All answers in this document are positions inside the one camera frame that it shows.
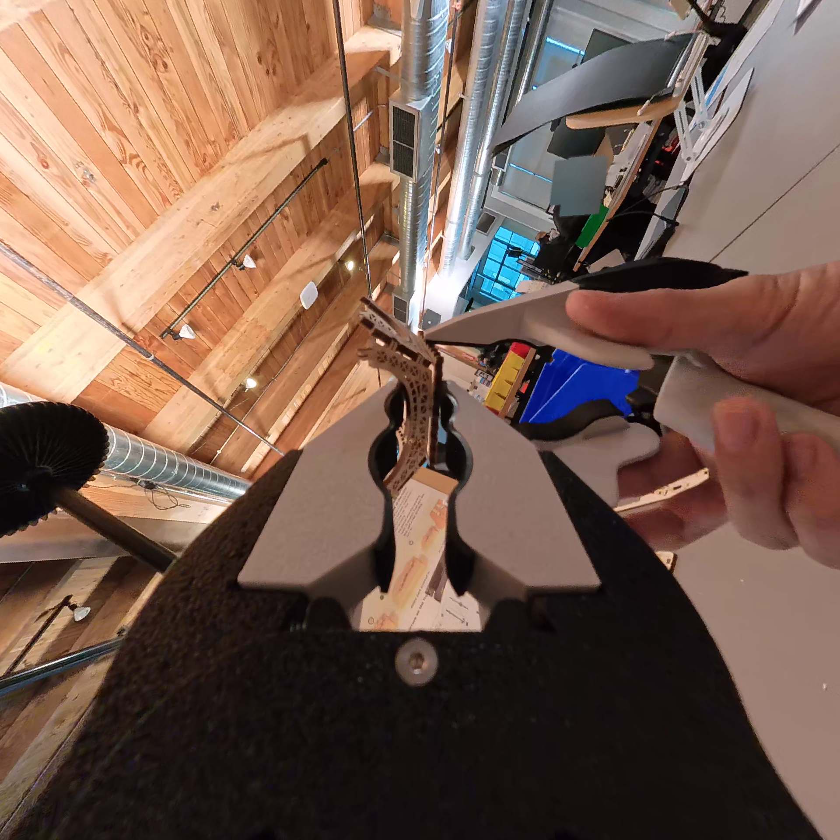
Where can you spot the black track light rail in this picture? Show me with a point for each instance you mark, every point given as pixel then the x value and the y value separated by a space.
pixel 249 253

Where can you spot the wooden lattice tower piece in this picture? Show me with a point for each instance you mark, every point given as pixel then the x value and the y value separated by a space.
pixel 413 394

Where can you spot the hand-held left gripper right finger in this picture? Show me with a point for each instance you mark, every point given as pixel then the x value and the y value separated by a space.
pixel 518 512

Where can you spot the white desk stand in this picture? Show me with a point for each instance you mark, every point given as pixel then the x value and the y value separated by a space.
pixel 702 111

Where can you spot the silver air duct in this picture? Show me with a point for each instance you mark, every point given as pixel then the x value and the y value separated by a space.
pixel 417 65
pixel 164 463

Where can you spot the black pleated disc on pole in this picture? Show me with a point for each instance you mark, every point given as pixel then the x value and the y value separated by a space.
pixel 46 459

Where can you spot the dark table with wooden edge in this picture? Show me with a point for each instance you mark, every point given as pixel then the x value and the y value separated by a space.
pixel 590 85

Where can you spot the white ceiling access point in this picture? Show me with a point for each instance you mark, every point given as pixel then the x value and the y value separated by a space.
pixel 308 295

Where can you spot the yellow storage bin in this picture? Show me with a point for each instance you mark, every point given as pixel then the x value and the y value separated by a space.
pixel 508 380

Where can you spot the person's right hand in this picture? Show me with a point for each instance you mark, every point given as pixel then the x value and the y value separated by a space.
pixel 754 321

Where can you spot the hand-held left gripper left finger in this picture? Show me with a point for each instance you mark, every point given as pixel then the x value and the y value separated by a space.
pixel 328 512

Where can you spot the blue plastic bin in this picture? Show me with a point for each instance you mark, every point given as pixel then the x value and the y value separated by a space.
pixel 577 387

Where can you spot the large wooden puzzle sheet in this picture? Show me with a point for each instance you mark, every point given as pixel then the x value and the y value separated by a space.
pixel 682 487

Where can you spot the instruction poster with orange pictures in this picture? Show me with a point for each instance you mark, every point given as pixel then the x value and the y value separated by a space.
pixel 420 564

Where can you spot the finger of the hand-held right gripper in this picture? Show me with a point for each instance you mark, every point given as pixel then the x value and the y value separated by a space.
pixel 512 318
pixel 610 453

